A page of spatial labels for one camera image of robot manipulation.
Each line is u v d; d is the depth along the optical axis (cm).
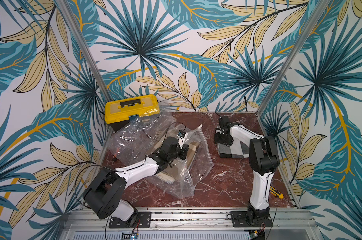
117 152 87
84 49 82
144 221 73
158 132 99
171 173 83
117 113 97
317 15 71
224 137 76
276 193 82
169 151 65
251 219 66
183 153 75
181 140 72
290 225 76
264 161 56
